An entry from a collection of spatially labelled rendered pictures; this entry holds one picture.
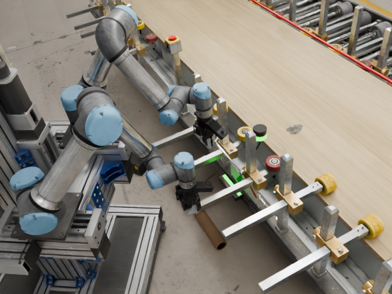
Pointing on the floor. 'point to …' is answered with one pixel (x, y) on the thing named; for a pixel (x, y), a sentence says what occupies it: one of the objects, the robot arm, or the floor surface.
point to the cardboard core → (211, 230)
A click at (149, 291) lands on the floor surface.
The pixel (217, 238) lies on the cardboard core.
